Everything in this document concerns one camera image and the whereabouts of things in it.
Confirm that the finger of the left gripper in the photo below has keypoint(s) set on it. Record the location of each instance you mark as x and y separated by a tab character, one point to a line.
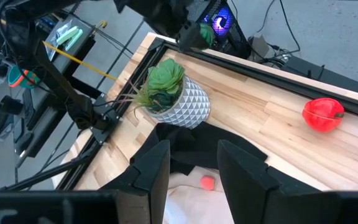
193	37

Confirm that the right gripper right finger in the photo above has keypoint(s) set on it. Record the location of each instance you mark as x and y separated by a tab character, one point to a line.
244	186

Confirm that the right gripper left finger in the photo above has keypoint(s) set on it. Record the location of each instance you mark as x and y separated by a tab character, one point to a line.
148	186

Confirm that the green striped melon toy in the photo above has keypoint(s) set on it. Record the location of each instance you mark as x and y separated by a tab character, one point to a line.
207	34

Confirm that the small pink produce toy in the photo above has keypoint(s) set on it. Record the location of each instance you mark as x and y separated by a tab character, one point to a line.
207	183

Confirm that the computer tower with blue fan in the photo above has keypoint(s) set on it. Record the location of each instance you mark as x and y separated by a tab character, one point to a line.
228	34

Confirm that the beige cloth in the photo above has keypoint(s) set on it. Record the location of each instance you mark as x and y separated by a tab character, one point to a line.
194	205

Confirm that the succulent in white geometric pot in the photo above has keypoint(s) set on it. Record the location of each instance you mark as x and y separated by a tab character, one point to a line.
182	102

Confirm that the grey power adapter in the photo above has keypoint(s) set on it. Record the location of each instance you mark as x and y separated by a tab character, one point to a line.
259	46

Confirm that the mint green bar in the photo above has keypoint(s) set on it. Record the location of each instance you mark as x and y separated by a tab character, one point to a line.
67	35
75	40

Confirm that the clear plastic bag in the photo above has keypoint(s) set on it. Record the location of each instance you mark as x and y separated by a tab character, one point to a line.
54	40

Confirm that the black cup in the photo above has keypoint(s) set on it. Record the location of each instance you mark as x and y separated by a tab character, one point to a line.
9	105

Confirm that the black frame strut with bracket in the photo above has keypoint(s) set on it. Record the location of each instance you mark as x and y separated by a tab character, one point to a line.
79	109

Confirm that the black table edge rail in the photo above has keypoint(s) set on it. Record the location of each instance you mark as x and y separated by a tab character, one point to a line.
291	82

